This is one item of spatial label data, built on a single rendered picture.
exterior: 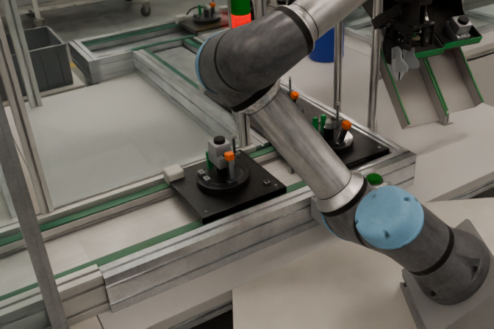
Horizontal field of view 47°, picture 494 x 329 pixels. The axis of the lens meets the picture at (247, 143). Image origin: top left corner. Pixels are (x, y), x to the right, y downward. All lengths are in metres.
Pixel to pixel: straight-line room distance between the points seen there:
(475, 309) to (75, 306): 0.80
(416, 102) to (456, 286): 0.74
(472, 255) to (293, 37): 0.53
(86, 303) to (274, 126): 0.56
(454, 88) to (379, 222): 0.87
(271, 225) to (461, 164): 0.67
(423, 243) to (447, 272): 0.08
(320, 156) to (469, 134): 0.95
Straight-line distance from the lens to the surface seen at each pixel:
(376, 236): 1.05
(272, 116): 1.06
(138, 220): 1.48
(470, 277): 1.15
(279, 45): 0.92
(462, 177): 1.74
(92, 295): 1.29
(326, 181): 1.12
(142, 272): 1.29
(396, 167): 1.59
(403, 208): 1.05
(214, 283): 1.34
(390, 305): 1.30
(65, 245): 1.46
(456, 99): 1.84
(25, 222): 1.09
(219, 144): 1.41
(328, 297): 1.30
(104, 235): 1.45
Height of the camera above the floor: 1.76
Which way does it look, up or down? 29 degrees down
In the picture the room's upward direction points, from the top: 4 degrees counter-clockwise
